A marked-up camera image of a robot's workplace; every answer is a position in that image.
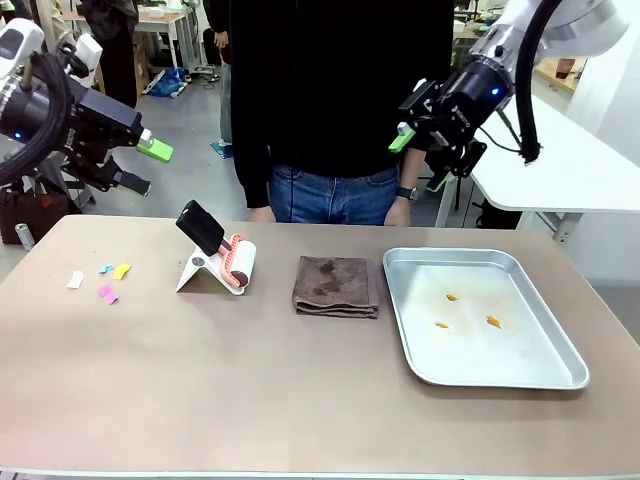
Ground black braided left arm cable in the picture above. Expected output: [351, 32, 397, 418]
[0, 52, 69, 186]

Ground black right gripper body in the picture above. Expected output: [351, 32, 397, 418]
[407, 84, 494, 151]

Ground wooden top background table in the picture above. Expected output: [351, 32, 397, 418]
[62, 9, 187, 66]

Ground person's left hand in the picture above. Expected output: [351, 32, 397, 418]
[384, 197, 414, 227]

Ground wooden counter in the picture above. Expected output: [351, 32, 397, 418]
[533, 55, 589, 94]

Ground silver metal tray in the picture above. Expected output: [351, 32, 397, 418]
[382, 247, 591, 390]

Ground white folded roller stand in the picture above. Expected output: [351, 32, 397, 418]
[174, 240, 251, 297]

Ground blue plastic bag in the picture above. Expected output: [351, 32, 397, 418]
[148, 66, 187, 99]

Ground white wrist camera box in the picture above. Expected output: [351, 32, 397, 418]
[60, 33, 104, 87]

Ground black right arm hose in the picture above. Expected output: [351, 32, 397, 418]
[516, 0, 545, 167]

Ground cardboard box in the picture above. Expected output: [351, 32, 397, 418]
[133, 42, 151, 96]

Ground person's black sweater torso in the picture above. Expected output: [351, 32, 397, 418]
[228, 0, 454, 210]

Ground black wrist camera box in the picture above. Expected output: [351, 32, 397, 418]
[398, 78, 446, 126]

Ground brown cloth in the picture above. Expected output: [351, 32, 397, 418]
[291, 256, 381, 320]

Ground background person light jeans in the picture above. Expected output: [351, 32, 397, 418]
[202, 0, 236, 146]

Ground person's sleeved right forearm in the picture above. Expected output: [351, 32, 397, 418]
[234, 149, 274, 210]

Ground person's bare left forearm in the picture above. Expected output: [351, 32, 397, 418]
[397, 145, 426, 190]

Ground large white desk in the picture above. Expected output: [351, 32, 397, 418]
[433, 88, 640, 246]

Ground person's blue jeans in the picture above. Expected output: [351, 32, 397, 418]
[268, 163, 401, 226]

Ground dark brown bag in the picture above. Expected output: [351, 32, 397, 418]
[0, 174, 71, 246]

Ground background person dark trousers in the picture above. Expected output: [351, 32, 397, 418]
[79, 0, 140, 109]

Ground background person beige trousers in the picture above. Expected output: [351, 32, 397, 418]
[39, 0, 69, 41]

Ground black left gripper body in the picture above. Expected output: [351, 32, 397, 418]
[58, 82, 144, 174]

